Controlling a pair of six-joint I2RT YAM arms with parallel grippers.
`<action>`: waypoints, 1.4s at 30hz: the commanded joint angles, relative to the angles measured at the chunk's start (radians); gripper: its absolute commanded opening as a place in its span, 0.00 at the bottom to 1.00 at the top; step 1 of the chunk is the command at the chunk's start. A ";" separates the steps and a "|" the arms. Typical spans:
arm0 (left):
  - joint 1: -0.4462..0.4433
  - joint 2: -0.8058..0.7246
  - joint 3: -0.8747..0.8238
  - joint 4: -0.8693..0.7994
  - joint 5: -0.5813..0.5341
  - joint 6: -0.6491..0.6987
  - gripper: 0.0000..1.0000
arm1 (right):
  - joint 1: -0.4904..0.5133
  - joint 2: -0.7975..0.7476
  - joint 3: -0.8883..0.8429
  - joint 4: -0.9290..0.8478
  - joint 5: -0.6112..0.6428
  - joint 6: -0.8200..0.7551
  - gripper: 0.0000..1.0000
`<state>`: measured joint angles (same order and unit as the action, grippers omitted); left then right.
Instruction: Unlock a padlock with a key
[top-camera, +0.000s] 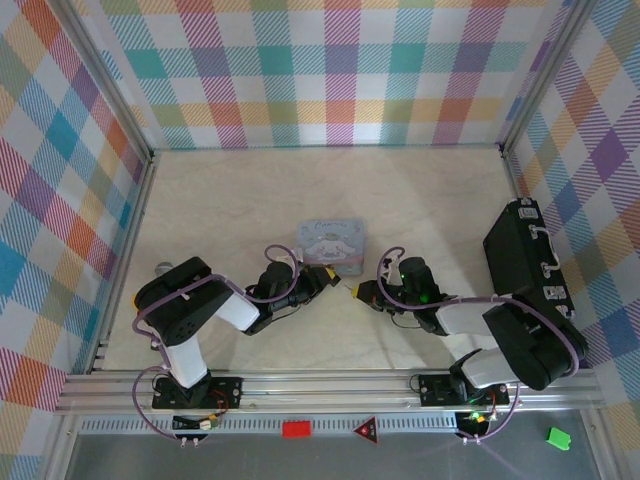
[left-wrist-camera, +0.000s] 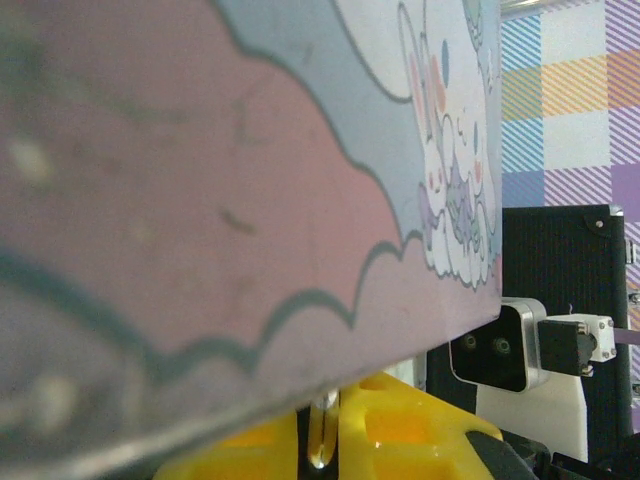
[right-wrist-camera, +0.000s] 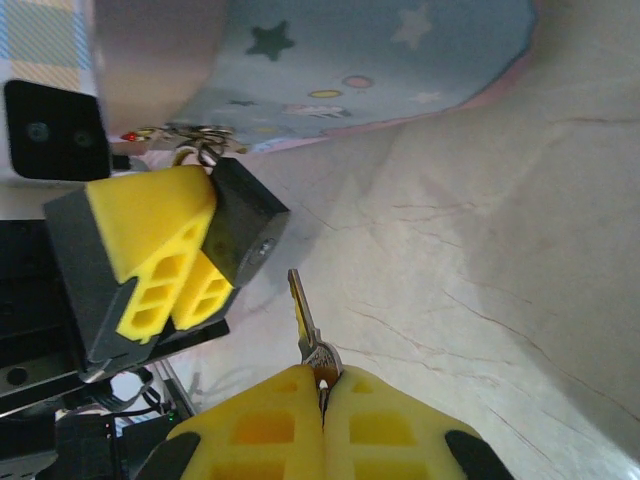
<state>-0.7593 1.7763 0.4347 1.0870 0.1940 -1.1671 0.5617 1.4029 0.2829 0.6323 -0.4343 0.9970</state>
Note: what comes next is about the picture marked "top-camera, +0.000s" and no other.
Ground cartoon dog tin box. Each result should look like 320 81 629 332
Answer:
296 218 366 278

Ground black briefcase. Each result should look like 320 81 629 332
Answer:
482 198 576 321

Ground red triangle sign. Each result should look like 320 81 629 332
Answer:
352 415 381 445

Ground perforated metal strip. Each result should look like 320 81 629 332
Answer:
79 417 464 434

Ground green toy block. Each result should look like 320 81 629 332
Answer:
545 426 572 451

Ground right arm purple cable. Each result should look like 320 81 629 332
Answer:
377 244 584 444

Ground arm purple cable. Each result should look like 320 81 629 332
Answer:
130 243 306 442
377 244 584 444

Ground aluminium mounting rail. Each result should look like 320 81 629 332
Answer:
54 369 606 414

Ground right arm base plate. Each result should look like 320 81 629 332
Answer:
417 373 511 407

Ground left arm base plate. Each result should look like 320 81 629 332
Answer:
151 375 244 411

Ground rear aluminium frame rail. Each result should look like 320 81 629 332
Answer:
149 143 504 153

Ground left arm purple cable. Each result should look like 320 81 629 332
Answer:
130 243 306 442

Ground left aluminium side rail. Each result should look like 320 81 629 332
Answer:
87 152 159 376

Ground right lower frame bar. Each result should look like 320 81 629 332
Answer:
582 407 619 480

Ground frame bar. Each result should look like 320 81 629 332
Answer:
42 412 81 480
582 407 619 480

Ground right aluminium frame post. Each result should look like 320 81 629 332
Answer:
497 0 599 156

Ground aluminium frame post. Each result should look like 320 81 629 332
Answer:
49 0 154 161
497 0 599 156

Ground left aluminium frame post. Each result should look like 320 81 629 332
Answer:
49 0 154 161

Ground left lower frame bar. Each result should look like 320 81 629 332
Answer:
42 412 81 480

